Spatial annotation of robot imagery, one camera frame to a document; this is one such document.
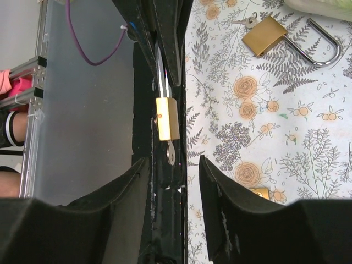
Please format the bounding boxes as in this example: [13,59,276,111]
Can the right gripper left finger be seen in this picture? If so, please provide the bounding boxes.
[1,158,149,263]

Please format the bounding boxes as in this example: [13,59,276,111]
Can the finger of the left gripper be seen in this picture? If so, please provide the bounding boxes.
[151,0,193,86]

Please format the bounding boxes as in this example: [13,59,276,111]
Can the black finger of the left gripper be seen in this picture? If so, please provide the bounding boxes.
[112,0,158,91]

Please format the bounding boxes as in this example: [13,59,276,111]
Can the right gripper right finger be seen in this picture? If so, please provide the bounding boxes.
[199,156,351,263]

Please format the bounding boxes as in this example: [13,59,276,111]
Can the small brass padlock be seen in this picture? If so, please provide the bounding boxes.
[155,42,180,166]
[250,188,270,200]

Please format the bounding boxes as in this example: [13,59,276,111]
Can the medium brass padlock with keys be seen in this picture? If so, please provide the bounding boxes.
[230,12,343,68]

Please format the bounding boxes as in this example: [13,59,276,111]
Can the floral table mat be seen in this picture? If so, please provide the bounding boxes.
[185,1,351,263]

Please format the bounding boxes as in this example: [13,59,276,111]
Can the napa cabbage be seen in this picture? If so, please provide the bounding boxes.
[284,0,352,21]

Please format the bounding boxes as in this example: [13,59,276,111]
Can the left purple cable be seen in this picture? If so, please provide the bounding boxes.
[64,0,129,67]

